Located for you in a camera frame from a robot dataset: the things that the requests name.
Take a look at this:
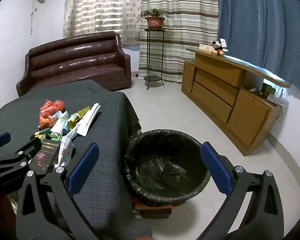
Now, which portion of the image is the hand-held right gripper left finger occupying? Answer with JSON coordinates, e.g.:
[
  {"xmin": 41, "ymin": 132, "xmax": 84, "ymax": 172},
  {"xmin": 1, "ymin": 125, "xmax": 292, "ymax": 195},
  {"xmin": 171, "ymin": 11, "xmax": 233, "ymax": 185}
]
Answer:
[{"xmin": 15, "ymin": 142, "xmax": 100, "ymax": 240}]

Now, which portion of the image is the black-lined waste bin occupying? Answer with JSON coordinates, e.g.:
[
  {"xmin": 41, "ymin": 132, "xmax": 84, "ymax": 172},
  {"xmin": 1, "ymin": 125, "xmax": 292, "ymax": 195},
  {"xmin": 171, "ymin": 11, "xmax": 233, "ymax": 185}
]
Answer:
[{"xmin": 125, "ymin": 129, "xmax": 211, "ymax": 208}]

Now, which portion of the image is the light green packet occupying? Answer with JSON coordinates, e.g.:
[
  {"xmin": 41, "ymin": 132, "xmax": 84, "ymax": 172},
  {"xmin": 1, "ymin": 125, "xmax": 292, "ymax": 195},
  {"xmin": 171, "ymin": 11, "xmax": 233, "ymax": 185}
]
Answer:
[{"xmin": 50, "ymin": 112, "xmax": 70, "ymax": 140}]

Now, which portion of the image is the long white knotted packet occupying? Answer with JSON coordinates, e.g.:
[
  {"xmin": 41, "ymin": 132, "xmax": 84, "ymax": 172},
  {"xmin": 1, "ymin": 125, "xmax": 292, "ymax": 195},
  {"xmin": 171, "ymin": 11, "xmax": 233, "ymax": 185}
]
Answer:
[{"xmin": 75, "ymin": 102, "xmax": 102, "ymax": 137}]

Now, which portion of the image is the beige patterned curtain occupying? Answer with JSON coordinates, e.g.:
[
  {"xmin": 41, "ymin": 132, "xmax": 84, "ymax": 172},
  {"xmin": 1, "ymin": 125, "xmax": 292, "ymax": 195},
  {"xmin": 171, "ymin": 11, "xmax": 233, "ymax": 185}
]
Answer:
[{"xmin": 63, "ymin": 0, "xmax": 143, "ymax": 47}]

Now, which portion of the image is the white packet with red print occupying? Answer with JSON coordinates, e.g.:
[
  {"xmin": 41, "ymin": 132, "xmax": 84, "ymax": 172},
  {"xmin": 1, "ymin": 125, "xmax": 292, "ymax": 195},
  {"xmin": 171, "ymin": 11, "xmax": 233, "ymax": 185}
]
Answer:
[{"xmin": 54, "ymin": 135, "xmax": 74, "ymax": 170}]

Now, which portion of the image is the dark brown leather sofa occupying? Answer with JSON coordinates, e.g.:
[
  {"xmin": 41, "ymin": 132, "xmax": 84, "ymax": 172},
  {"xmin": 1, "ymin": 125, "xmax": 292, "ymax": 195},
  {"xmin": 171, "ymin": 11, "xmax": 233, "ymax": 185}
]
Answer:
[{"xmin": 16, "ymin": 31, "xmax": 132, "ymax": 97}]

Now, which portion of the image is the blue curtain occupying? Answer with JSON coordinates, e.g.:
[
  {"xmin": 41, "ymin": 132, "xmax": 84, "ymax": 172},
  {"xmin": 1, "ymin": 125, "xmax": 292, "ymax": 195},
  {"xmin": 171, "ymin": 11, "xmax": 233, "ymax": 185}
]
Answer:
[{"xmin": 216, "ymin": 0, "xmax": 300, "ymax": 93}]

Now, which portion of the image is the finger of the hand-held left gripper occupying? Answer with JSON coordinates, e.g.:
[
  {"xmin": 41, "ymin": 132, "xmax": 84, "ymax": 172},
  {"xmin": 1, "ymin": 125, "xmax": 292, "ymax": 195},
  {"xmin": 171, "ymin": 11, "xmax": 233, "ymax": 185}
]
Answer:
[
  {"xmin": 0, "ymin": 132, "xmax": 12, "ymax": 155},
  {"xmin": 0, "ymin": 136, "xmax": 42, "ymax": 179}
]

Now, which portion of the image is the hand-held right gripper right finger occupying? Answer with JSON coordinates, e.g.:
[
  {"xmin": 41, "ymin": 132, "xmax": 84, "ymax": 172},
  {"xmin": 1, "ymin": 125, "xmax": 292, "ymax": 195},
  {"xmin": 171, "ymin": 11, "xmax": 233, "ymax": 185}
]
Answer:
[{"xmin": 200, "ymin": 141, "xmax": 285, "ymax": 240}]

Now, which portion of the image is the small brown box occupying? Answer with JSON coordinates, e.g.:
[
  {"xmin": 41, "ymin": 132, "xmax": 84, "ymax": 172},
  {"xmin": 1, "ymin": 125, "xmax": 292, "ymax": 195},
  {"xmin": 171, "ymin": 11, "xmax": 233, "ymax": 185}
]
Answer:
[{"xmin": 261, "ymin": 84, "xmax": 275, "ymax": 97}]

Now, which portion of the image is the orange plastic bag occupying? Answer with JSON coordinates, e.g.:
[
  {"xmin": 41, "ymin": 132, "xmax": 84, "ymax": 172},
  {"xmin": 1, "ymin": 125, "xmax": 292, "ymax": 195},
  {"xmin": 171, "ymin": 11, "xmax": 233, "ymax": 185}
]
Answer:
[{"xmin": 39, "ymin": 115, "xmax": 57, "ymax": 130}]

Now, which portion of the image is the plush mouse toy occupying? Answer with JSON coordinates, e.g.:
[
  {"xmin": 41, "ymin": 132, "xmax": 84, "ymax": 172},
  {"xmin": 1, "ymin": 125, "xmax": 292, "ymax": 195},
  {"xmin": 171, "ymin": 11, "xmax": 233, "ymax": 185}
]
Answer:
[{"xmin": 212, "ymin": 39, "xmax": 227, "ymax": 56}]

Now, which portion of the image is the yellow wrapper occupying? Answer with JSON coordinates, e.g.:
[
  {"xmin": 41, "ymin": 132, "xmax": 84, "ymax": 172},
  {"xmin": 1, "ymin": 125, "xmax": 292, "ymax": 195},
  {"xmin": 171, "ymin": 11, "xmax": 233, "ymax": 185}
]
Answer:
[{"xmin": 76, "ymin": 106, "xmax": 91, "ymax": 117}]

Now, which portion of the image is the wooden cabinet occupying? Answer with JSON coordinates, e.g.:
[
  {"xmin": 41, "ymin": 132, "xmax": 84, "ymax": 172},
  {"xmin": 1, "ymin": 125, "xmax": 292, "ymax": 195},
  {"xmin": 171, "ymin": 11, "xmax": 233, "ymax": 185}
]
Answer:
[{"xmin": 181, "ymin": 47, "xmax": 290, "ymax": 157}]

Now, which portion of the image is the black metal plant stand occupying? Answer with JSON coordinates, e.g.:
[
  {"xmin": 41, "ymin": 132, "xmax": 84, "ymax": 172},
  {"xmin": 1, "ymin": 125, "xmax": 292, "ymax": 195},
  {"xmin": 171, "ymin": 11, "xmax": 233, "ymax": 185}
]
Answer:
[{"xmin": 143, "ymin": 27, "xmax": 165, "ymax": 90}]

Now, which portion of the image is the striped curtain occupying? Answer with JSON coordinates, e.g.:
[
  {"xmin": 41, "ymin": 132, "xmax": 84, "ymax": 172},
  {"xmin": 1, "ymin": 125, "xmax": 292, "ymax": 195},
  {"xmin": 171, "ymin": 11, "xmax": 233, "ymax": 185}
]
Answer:
[{"xmin": 139, "ymin": 0, "xmax": 219, "ymax": 83}]

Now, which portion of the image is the potted plant in red pot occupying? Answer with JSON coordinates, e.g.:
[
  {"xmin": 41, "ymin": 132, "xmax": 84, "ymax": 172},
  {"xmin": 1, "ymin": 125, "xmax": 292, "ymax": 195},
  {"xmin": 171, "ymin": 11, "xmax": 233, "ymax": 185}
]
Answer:
[{"xmin": 140, "ymin": 8, "xmax": 173, "ymax": 29}]

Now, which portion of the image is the white wrapper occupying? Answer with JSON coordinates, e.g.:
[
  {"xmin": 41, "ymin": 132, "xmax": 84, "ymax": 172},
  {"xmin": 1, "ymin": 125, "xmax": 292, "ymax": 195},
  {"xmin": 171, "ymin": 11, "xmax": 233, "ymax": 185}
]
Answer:
[{"xmin": 65, "ymin": 114, "xmax": 83, "ymax": 137}]

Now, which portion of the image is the black box with pink print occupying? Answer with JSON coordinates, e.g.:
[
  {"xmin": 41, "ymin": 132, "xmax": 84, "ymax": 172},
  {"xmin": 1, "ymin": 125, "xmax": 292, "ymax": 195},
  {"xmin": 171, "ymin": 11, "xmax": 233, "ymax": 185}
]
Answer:
[{"xmin": 30, "ymin": 139, "xmax": 59, "ymax": 174}]

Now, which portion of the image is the dark grey tablecloth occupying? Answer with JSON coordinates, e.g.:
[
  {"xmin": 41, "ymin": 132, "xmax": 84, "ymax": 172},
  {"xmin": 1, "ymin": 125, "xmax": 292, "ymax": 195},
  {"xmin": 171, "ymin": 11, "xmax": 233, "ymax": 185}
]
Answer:
[{"xmin": 0, "ymin": 79, "xmax": 153, "ymax": 240}]

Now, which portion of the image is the low red-brown wooden stool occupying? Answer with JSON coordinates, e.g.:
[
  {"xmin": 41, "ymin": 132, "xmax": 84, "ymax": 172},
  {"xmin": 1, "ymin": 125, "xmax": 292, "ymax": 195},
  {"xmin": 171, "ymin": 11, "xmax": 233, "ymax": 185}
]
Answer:
[{"xmin": 133, "ymin": 199, "xmax": 172, "ymax": 219}]

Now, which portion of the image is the red plastic bag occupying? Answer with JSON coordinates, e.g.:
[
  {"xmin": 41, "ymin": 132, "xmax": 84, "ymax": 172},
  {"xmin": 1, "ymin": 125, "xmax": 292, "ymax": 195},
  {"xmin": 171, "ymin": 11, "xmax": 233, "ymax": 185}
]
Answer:
[{"xmin": 39, "ymin": 100, "xmax": 65, "ymax": 117}]

